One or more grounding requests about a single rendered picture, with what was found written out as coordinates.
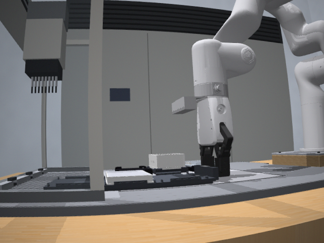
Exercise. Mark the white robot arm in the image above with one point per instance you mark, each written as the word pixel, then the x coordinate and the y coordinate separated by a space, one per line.
pixel 223 57

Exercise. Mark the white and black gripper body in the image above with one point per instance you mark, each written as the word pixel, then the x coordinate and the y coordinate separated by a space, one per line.
pixel 209 117

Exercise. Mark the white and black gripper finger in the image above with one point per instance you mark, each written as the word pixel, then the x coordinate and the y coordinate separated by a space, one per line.
pixel 223 154
pixel 207 159

